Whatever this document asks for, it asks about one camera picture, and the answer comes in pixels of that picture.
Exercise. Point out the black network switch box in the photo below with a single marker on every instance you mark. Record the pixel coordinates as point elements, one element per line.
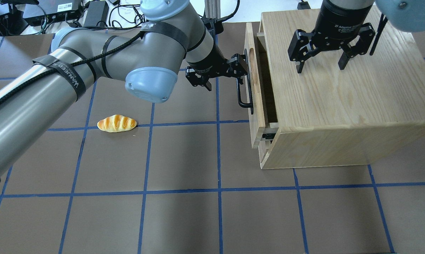
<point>53,10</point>

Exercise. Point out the black power adapter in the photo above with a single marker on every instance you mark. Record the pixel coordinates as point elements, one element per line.
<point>97,11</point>

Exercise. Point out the aluminium frame post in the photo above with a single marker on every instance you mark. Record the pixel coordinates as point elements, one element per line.
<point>211,12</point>

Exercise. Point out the light wooden drawer cabinet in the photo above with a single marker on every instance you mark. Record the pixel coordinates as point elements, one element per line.
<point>333,117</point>

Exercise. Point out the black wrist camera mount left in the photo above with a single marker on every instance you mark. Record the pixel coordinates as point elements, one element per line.
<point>214,25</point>

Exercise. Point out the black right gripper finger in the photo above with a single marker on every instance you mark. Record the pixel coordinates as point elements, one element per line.
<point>343,61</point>
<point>300,62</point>

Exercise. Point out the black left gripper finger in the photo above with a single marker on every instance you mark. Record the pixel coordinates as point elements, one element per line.
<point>206,84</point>
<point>240,66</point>

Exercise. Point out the toy bread loaf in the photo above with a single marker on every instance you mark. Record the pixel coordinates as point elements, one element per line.
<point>117,123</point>

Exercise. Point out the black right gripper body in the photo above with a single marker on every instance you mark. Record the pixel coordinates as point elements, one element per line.
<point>341,20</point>

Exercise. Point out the black metal drawer handle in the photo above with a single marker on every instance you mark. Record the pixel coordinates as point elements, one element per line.
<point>246,82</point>

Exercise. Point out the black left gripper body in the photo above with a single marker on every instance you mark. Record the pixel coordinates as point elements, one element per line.
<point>206,64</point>

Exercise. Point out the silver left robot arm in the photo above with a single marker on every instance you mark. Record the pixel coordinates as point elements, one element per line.
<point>147,63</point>

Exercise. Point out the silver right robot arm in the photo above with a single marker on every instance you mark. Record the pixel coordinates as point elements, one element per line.
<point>404,15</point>

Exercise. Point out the wooden drawer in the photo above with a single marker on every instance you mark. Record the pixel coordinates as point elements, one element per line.
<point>263,120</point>

